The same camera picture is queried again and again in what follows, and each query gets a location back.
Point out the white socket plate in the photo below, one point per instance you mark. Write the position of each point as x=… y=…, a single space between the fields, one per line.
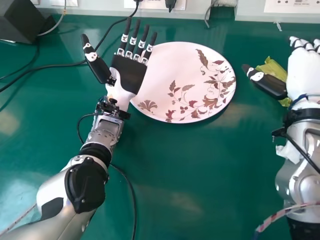
x=280 y=6
x=155 y=5
x=72 y=2

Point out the plate with brown leaf pattern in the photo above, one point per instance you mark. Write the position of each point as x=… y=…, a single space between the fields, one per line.
x=180 y=70

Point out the black box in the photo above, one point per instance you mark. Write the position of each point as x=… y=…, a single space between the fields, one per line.
x=20 y=20

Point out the small white tape piece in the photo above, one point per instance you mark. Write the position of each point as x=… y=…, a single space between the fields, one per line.
x=278 y=26

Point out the yellow-green biscuit packet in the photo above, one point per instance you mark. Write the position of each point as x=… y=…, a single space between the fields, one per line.
x=272 y=68

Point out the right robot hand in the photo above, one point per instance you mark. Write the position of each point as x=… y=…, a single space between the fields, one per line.
x=302 y=75

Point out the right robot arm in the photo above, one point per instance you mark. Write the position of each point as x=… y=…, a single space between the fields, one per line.
x=300 y=180

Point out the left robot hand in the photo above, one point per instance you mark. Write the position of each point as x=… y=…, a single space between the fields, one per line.
x=128 y=72

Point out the black plug adapter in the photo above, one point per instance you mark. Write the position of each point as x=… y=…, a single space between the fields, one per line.
x=170 y=5

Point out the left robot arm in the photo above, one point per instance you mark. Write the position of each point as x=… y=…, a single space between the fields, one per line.
x=100 y=132

